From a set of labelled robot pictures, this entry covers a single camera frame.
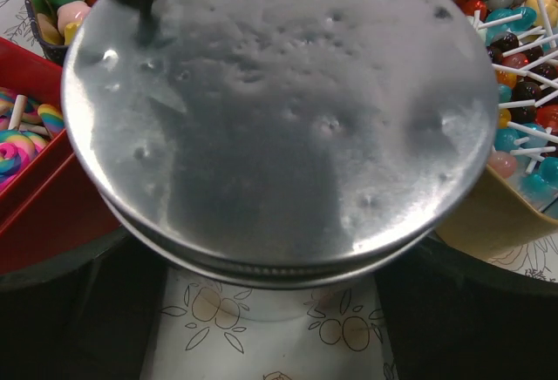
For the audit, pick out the gold tin of ball lollipops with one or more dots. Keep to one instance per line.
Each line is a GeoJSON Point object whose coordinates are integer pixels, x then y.
{"type": "Point", "coordinates": [515, 199]}

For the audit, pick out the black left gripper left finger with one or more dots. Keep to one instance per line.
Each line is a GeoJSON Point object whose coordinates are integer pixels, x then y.
{"type": "Point", "coordinates": [83, 314]}

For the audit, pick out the clear glass jar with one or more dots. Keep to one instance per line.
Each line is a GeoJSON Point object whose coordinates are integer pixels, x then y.
{"type": "Point", "coordinates": [225, 305]}

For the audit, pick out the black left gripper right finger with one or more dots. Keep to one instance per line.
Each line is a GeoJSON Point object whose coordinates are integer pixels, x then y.
{"type": "Point", "coordinates": [451, 316]}

